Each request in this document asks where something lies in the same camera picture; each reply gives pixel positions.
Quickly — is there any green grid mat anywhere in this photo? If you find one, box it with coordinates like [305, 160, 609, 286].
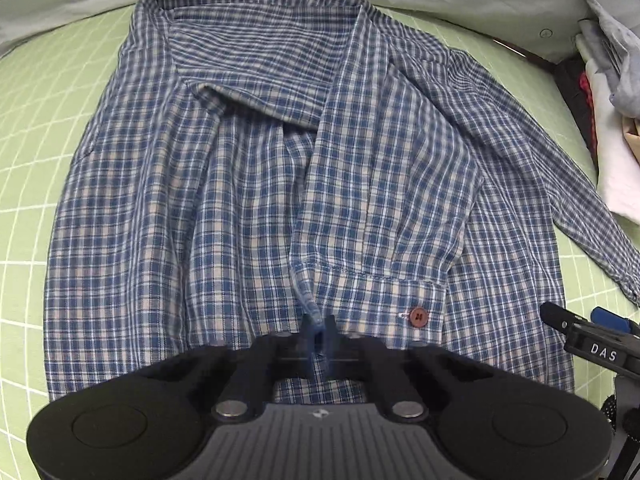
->
[0, 4, 640, 441]

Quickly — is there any beige cloth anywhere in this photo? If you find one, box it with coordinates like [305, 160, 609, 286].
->
[621, 119, 640, 161]

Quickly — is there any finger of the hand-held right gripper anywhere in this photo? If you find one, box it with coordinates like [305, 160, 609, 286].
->
[590, 306, 631, 332]
[540, 301, 576, 333]

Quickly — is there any blue plaid shirt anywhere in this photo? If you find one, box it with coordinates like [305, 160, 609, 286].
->
[42, 0, 640, 406]

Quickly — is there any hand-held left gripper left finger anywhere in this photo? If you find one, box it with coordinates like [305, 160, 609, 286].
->
[142, 312, 321, 421]

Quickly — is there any dark cloth with red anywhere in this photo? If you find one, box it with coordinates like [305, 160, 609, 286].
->
[551, 55, 601, 173]

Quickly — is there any pile of folded clothes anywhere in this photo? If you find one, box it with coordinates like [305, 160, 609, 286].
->
[574, 34, 640, 223]

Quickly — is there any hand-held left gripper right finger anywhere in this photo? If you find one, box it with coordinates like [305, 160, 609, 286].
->
[320, 314, 496, 421]

